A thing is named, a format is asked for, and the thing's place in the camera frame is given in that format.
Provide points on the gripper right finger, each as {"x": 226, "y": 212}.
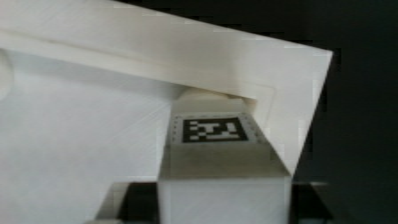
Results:
{"x": 315, "y": 207}

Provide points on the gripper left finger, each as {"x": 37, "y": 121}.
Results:
{"x": 130, "y": 204}

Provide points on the white table leg with tag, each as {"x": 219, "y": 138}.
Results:
{"x": 224, "y": 181}

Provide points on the white square tabletop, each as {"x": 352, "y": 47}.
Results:
{"x": 100, "y": 60}

